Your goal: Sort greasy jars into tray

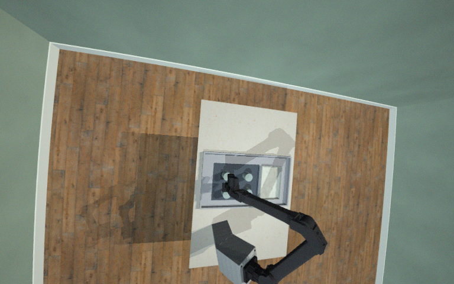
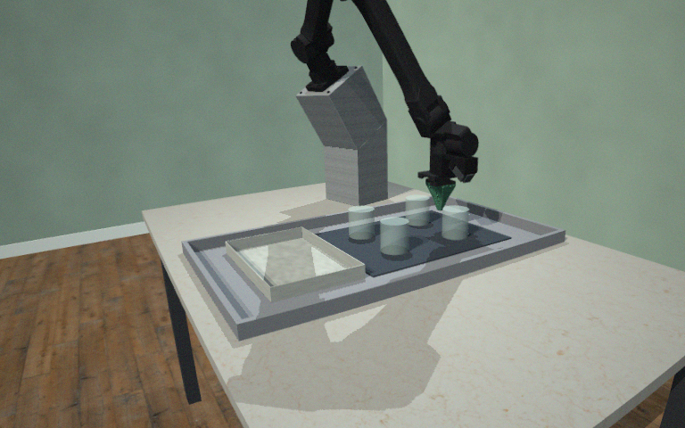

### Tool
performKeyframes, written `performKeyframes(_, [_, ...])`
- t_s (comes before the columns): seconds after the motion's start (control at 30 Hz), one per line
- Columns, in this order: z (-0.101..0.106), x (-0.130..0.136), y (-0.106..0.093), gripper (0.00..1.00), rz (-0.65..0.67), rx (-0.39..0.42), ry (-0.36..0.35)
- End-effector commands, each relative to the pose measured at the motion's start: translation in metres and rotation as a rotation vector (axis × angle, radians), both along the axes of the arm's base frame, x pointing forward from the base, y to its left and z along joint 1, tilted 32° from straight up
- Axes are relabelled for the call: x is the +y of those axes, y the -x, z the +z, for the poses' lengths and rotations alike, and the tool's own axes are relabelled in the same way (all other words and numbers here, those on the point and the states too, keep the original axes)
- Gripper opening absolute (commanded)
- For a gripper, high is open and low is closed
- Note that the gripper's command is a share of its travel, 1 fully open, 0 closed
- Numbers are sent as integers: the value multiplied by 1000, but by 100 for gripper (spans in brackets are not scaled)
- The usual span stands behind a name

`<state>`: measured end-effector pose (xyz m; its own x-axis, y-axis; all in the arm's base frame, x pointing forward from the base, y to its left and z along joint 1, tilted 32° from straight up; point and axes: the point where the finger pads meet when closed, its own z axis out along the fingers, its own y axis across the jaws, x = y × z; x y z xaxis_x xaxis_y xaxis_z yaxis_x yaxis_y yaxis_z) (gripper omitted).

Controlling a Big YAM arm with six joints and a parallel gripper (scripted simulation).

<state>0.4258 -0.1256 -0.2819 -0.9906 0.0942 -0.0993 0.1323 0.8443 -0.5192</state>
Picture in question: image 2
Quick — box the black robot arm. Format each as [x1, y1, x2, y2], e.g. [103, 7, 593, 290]
[291, 0, 479, 183]

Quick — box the white shallow tray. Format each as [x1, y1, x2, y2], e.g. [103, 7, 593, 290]
[226, 227, 366, 302]

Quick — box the clear glass jar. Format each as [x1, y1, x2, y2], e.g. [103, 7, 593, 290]
[380, 217, 409, 255]
[406, 195, 430, 226]
[442, 205, 469, 240]
[348, 206, 375, 240]

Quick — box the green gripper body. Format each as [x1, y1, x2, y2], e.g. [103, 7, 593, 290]
[418, 151, 456, 186]

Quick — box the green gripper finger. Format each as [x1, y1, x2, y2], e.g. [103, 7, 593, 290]
[425, 181, 449, 210]
[435, 184, 456, 207]

